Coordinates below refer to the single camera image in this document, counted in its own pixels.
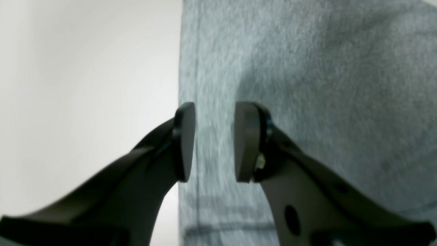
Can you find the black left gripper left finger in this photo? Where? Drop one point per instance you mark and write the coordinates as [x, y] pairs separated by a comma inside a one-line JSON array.
[[119, 205]]

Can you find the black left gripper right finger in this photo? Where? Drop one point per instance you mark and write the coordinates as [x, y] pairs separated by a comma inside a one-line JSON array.
[[311, 205]]

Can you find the grey T-shirt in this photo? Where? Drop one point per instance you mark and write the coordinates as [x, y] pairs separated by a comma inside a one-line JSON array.
[[352, 82]]

